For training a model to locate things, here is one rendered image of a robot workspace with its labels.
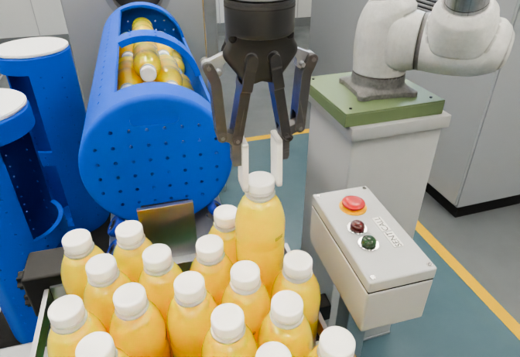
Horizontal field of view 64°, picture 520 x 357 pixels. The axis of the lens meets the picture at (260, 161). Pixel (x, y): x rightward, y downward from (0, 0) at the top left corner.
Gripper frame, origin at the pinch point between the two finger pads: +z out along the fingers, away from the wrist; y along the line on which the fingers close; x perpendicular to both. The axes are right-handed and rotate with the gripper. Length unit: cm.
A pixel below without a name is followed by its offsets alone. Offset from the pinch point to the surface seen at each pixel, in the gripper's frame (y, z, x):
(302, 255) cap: -4.4, 12.2, 5.7
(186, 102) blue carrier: 6.8, 1.4, -24.9
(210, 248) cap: 7.5, 12.2, 1.2
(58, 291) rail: 31.8, 25.8, -10.0
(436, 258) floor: -114, 123, -80
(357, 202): -16.6, 11.6, -2.3
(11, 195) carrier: 56, 42, -67
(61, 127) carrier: 52, 50, -127
